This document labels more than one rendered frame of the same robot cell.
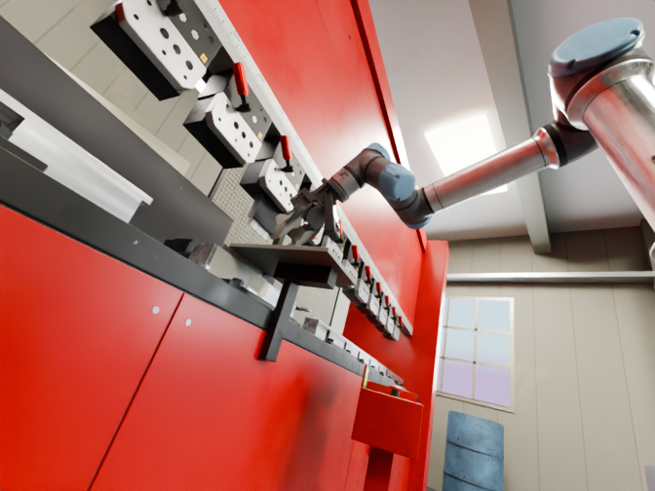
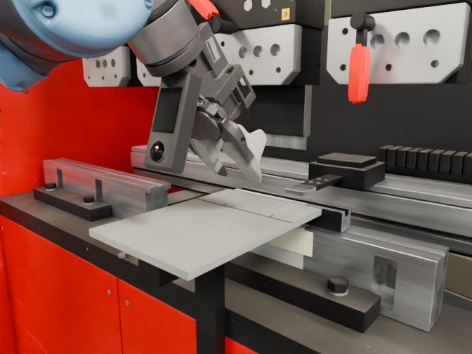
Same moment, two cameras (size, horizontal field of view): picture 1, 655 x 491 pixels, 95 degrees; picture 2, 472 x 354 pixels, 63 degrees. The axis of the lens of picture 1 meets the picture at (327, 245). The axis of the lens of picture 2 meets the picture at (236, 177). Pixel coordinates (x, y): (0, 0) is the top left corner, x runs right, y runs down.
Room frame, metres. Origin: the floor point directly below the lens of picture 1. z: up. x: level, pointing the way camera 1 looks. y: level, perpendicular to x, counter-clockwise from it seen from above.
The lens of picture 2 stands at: (0.80, -0.42, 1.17)
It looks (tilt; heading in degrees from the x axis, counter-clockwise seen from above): 13 degrees down; 100
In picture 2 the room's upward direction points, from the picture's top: straight up
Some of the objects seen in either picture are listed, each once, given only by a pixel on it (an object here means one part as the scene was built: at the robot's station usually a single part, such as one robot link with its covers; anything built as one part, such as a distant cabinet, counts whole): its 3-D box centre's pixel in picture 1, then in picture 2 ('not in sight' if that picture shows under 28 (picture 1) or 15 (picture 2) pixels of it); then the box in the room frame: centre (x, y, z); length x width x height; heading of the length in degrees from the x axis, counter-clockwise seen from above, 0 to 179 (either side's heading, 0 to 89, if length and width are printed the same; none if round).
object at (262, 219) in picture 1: (263, 218); (279, 116); (0.76, 0.19, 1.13); 0.10 x 0.02 x 0.10; 150
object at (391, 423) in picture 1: (388, 407); not in sight; (0.93, -0.29, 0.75); 0.20 x 0.16 x 0.18; 164
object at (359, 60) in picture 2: not in sight; (362, 60); (0.86, 0.06, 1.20); 0.04 x 0.02 x 0.10; 60
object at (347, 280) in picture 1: (293, 264); (214, 221); (0.68, 0.06, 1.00); 0.26 x 0.18 x 0.01; 60
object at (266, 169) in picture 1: (275, 176); (266, 29); (0.74, 0.20, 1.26); 0.15 x 0.09 x 0.17; 150
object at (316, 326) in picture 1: (370, 367); not in sight; (1.85, -0.44, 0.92); 1.68 x 0.06 x 0.10; 150
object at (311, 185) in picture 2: (208, 254); (330, 174); (0.85, 0.33, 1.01); 0.26 x 0.12 x 0.05; 60
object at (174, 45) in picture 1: (164, 35); (117, 48); (0.39, 0.40, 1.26); 0.15 x 0.09 x 0.17; 150
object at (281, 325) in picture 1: (293, 312); (195, 308); (0.66, 0.03, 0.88); 0.14 x 0.04 x 0.22; 60
